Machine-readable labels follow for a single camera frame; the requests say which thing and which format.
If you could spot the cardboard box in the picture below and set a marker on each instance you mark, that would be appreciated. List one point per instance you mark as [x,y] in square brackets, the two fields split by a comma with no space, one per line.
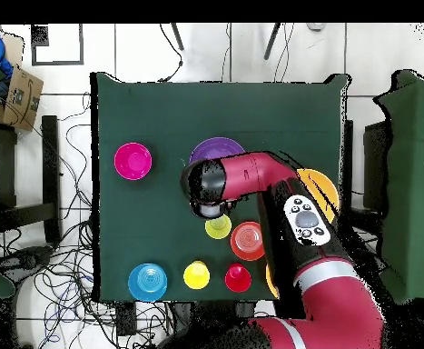
[22,98]

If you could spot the yellow stepped cup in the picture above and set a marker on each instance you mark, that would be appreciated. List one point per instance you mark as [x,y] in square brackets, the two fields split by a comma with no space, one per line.
[196,275]

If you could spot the pale yellow translucent cup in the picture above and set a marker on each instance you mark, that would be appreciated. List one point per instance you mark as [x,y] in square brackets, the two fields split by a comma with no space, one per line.
[218,229]

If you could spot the small light blue bowl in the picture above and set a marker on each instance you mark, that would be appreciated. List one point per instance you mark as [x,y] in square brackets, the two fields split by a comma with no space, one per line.
[147,282]

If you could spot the person's foot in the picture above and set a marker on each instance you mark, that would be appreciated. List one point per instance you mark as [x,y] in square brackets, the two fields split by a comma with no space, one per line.
[315,26]

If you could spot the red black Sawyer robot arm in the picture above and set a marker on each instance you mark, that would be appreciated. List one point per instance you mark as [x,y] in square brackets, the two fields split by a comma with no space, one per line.
[255,174]

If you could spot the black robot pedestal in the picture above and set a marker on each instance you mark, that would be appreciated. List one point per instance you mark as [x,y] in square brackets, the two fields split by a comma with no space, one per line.
[215,312]

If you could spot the black metal frame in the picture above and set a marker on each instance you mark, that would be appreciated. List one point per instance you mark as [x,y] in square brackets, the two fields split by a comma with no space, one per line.
[375,163]
[50,163]

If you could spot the dark green table cloth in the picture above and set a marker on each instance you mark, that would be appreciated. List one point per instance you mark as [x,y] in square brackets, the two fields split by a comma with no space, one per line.
[215,109]

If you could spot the black square floor frame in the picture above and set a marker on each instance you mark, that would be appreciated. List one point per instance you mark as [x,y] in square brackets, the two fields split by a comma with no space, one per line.
[57,63]

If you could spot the red cup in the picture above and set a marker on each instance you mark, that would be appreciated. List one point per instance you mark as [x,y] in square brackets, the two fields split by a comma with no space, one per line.
[237,278]

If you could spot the small red-orange bowl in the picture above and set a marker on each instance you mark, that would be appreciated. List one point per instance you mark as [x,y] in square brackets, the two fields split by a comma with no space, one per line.
[246,240]

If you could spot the black tripod leg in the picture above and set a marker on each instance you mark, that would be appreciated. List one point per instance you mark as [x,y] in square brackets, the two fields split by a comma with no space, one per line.
[177,36]
[272,40]

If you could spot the black tripod base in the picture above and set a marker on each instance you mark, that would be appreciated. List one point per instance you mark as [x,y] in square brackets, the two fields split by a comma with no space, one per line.
[26,260]

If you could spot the purple bowl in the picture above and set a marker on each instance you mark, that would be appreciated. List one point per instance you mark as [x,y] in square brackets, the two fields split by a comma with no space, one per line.
[215,149]

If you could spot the large orange bowl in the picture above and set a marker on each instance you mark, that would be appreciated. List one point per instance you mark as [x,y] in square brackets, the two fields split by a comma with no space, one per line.
[270,281]
[324,189]

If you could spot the small pink bowl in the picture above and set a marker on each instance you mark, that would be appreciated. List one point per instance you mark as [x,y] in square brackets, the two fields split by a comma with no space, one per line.
[133,161]

